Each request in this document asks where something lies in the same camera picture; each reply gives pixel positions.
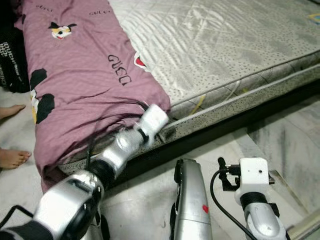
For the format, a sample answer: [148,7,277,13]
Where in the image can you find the purple cartoon print blanket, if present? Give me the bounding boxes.
[12,0,172,191]

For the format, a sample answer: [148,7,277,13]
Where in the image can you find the colourful picture book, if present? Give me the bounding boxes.
[307,12,320,26]

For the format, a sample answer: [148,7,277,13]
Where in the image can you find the white quilted mattress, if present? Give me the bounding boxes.
[65,0,320,173]

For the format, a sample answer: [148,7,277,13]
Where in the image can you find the black bag white print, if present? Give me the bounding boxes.
[0,35,33,94]

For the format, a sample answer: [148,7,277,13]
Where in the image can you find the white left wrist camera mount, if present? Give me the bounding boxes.
[137,104,170,146]

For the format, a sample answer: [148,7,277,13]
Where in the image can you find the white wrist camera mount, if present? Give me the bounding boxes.
[239,157,271,194]
[137,104,170,146]

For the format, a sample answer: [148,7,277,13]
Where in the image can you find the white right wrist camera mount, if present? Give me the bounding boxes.
[239,157,271,194]

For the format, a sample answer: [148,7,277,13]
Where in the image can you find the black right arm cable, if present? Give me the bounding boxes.
[209,170,261,240]

